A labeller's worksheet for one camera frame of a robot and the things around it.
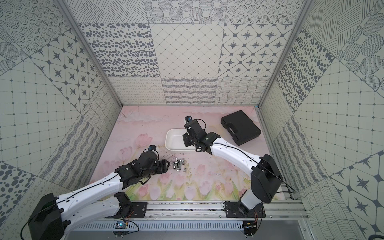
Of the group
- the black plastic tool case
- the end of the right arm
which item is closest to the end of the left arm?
the end of the right arm

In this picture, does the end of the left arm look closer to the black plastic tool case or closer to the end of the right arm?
the end of the right arm

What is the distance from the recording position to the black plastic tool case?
1.02 m
